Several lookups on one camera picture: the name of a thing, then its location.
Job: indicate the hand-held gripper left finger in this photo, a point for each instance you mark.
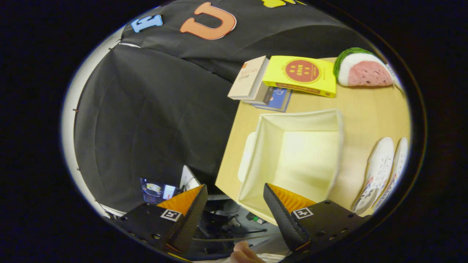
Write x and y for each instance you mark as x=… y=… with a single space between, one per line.
x=192 y=223

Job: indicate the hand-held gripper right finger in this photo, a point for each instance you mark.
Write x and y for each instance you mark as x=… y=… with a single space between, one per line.
x=281 y=223

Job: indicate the cream fabric storage box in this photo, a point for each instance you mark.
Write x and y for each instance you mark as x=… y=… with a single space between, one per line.
x=292 y=157

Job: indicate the white canvas shoe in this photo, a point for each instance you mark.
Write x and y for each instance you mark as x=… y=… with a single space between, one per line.
x=399 y=164
x=378 y=171

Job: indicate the blue book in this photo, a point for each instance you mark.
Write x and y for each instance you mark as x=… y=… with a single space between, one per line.
x=274 y=99

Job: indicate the beige book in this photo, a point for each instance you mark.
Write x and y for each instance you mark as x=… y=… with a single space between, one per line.
x=248 y=78

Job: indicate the yellow book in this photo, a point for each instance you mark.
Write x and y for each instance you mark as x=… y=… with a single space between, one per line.
x=301 y=73

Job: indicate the watermelon slice plush toy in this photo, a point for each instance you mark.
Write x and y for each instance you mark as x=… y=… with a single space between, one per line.
x=365 y=71

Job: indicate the white plush toy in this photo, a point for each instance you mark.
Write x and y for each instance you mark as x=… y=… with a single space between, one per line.
x=396 y=77

